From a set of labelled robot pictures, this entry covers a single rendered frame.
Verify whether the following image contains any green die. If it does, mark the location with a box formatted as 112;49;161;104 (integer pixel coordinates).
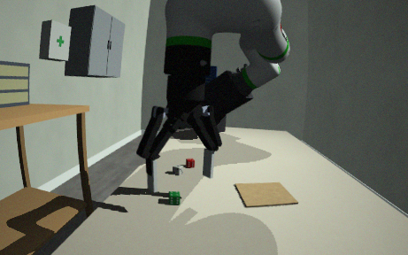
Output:
169;191;180;205

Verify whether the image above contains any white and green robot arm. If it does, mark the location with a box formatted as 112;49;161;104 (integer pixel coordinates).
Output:
164;0;289;97

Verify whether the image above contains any tan flat mat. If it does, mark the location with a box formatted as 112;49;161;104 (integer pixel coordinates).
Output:
235;182;298;207

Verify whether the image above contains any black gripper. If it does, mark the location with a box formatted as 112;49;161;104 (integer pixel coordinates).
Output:
136;75;222;193

